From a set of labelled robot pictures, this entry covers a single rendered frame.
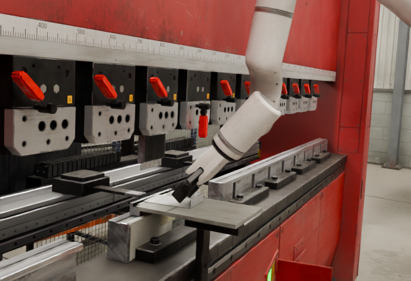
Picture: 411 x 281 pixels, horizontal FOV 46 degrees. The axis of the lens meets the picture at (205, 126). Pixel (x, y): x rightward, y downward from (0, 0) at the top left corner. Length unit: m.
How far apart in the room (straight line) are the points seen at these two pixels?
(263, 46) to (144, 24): 0.28
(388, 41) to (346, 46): 5.56
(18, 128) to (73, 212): 0.61
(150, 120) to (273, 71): 0.31
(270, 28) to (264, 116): 0.20
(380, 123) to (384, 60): 1.06
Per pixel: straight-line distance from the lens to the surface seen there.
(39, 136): 0.89
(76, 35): 0.96
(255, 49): 1.13
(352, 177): 3.31
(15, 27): 0.86
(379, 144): 8.86
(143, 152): 1.23
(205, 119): 1.36
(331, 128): 3.30
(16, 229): 1.29
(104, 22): 1.03
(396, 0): 1.12
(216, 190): 1.69
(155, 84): 1.13
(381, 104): 8.81
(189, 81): 1.34
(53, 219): 1.38
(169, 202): 1.25
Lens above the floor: 1.32
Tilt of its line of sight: 6 degrees down
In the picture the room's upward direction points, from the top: 3 degrees clockwise
